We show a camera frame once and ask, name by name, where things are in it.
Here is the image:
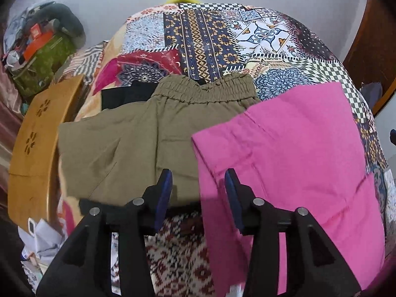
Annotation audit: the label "pink pants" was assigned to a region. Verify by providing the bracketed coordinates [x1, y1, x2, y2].
[192, 82, 385, 296]

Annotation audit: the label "pile of white papers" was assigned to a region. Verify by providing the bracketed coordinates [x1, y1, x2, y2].
[18, 218, 68, 293]

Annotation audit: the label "wooden door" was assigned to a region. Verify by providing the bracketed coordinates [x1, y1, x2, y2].
[343, 0, 395, 115]

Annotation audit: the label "olive green shorts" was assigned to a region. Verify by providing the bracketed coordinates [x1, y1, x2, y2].
[58, 73, 259, 206]

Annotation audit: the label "wooden lap desk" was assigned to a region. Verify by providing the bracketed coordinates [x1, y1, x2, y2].
[8, 74, 84, 232]

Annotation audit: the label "patchwork patterned bedspread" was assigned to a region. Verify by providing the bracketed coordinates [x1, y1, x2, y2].
[60, 3, 395, 260]

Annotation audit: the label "black folded garment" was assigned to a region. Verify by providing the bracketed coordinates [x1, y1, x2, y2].
[78, 79, 207, 217]

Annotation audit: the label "green storage bin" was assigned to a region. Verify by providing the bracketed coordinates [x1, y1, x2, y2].
[11, 33, 76, 101]

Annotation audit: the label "orange box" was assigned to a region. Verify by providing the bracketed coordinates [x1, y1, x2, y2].
[24, 31, 54, 61]

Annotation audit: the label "grey neck pillow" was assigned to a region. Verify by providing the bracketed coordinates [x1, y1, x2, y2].
[31, 3, 86, 49]

